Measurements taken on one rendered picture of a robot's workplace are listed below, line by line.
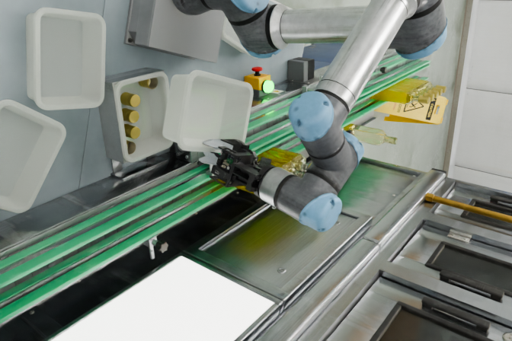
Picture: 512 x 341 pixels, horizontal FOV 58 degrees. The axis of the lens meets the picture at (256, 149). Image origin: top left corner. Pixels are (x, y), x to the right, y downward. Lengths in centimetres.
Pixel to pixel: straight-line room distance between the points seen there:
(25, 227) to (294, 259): 66
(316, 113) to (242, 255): 61
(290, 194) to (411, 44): 45
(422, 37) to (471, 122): 629
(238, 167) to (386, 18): 40
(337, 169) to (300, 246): 47
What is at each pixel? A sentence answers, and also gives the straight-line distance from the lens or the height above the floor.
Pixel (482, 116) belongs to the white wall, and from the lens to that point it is 729.
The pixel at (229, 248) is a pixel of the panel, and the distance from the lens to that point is 131.
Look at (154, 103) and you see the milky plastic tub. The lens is 136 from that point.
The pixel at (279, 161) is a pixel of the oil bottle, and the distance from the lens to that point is 144.
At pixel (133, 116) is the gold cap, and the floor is 81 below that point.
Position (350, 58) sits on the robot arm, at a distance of 85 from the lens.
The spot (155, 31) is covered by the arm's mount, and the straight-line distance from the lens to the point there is 126.
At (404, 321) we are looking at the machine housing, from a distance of 119.
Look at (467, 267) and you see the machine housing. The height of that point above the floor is 161.
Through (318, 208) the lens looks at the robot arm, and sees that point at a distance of 85.
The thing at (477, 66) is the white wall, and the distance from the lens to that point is 715.
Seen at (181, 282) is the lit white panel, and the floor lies 108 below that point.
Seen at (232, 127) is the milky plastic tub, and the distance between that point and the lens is 116.
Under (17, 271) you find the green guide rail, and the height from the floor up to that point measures 95.
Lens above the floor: 181
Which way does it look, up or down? 36 degrees down
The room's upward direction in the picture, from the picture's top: 105 degrees clockwise
